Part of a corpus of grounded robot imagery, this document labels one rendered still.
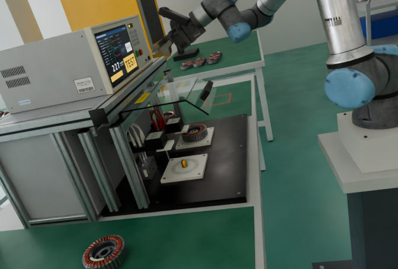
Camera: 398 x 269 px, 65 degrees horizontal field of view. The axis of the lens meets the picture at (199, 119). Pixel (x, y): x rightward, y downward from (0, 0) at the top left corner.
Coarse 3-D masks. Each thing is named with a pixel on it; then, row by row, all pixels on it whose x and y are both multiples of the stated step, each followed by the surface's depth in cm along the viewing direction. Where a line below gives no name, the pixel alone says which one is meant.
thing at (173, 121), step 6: (168, 120) 135; (174, 120) 133; (180, 120) 132; (168, 126) 131; (174, 126) 130; (180, 126) 131; (186, 126) 135; (150, 132) 133; (168, 132) 132; (174, 132) 131; (180, 132) 131; (186, 132) 131
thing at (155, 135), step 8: (152, 136) 109; (160, 136) 107; (136, 144) 112; (144, 144) 110; (152, 144) 107; (160, 144) 107; (168, 144) 110; (136, 152) 109; (144, 152) 115; (144, 160) 114
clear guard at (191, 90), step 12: (168, 84) 112; (180, 84) 108; (192, 84) 104; (204, 84) 109; (156, 96) 101; (168, 96) 98; (180, 96) 94; (192, 96) 95; (132, 108) 94; (144, 108) 93; (204, 108) 92
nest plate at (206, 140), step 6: (210, 132) 135; (180, 138) 137; (204, 138) 131; (210, 138) 129; (180, 144) 131; (186, 144) 130; (192, 144) 128; (198, 144) 127; (204, 144) 127; (210, 144) 126
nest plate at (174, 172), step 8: (176, 160) 118; (192, 160) 115; (200, 160) 114; (168, 168) 114; (176, 168) 113; (184, 168) 111; (192, 168) 110; (200, 168) 108; (168, 176) 109; (176, 176) 108; (184, 176) 106; (192, 176) 105; (200, 176) 104
